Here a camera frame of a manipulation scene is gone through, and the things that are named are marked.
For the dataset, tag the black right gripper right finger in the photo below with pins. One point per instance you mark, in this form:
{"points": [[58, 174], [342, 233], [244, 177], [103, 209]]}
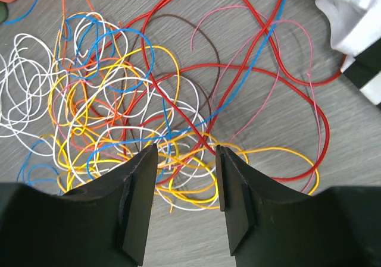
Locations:
{"points": [[269, 224]]}

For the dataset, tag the black white striped cloth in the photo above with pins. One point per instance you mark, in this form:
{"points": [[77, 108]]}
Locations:
{"points": [[355, 32]]}

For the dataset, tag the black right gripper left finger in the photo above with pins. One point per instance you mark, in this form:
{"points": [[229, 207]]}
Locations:
{"points": [[102, 223]]}

